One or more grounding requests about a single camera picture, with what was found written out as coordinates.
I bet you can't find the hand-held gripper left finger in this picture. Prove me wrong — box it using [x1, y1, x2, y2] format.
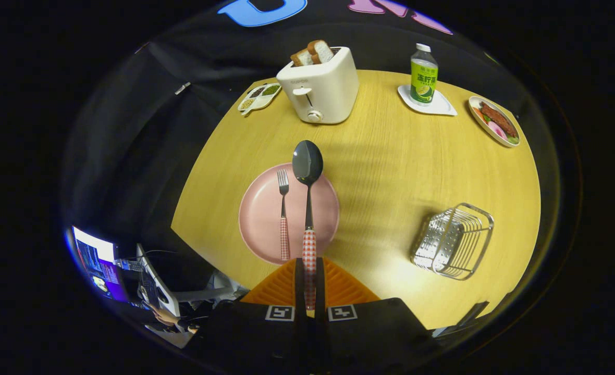
[198, 258, 308, 375]

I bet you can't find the white toaster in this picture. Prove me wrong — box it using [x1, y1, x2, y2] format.
[276, 46, 360, 124]

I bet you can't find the spoon with checkered handle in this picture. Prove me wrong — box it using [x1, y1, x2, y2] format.
[292, 140, 324, 310]

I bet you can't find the green label drink bottle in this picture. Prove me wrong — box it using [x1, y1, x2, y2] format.
[410, 43, 439, 106]

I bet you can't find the plate of toy food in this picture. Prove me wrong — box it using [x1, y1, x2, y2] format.
[468, 96, 521, 148]

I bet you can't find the computer monitor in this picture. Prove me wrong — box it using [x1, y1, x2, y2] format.
[72, 226, 128, 303]

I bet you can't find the fork with checkered handle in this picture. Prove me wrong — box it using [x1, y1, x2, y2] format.
[277, 169, 291, 261]

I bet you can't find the white sectioned condiment tray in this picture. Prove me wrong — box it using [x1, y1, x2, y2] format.
[237, 83, 283, 116]

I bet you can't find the laptop computer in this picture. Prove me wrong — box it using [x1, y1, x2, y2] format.
[136, 244, 180, 317]

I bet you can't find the pink plate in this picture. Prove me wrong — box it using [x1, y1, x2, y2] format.
[238, 163, 340, 265]

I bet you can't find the metal wire basket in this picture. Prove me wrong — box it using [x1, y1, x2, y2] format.
[411, 203, 495, 281]

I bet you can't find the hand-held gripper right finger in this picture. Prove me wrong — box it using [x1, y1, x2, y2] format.
[315, 257, 438, 375]

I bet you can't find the white square coaster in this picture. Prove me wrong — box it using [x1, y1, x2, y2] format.
[397, 84, 458, 116]

